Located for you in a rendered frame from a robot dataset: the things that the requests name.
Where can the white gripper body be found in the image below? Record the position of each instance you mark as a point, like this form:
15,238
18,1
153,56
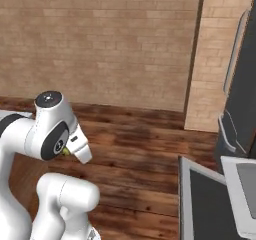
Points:
82,152

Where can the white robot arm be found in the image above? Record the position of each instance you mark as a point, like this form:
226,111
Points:
20,137

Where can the green broccoli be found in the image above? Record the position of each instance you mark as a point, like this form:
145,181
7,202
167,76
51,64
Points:
65,151

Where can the white oven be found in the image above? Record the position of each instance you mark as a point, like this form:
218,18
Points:
235,190

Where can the dark grey fridge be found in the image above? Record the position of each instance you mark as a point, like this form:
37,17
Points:
245,94

